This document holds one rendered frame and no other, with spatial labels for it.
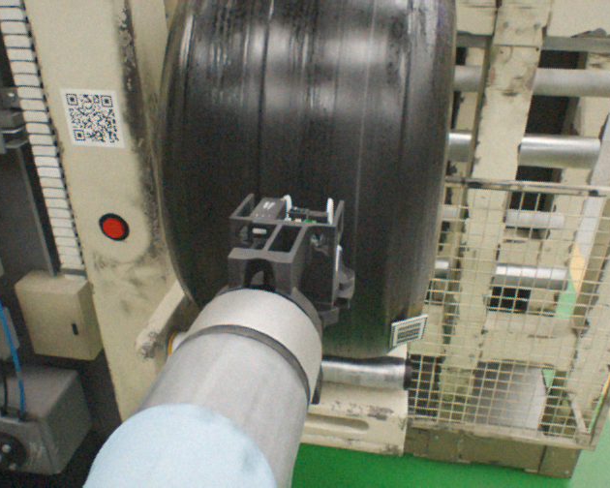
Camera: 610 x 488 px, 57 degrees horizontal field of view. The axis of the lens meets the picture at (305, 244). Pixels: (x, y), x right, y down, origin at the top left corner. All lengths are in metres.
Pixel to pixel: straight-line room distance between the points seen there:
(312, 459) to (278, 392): 1.60
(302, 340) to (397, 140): 0.26
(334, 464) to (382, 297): 1.31
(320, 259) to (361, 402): 0.46
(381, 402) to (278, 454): 0.58
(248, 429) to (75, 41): 0.61
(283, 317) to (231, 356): 0.05
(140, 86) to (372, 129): 0.36
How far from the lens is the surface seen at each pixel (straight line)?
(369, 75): 0.52
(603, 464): 2.06
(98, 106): 0.78
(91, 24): 0.76
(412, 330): 0.64
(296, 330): 0.29
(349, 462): 1.85
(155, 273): 0.86
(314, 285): 0.38
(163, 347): 0.81
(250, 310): 0.29
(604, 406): 1.54
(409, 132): 0.51
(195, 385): 0.24
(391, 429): 0.82
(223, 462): 0.21
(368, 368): 0.78
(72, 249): 0.92
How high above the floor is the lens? 1.44
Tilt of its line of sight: 30 degrees down
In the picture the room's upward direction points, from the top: straight up
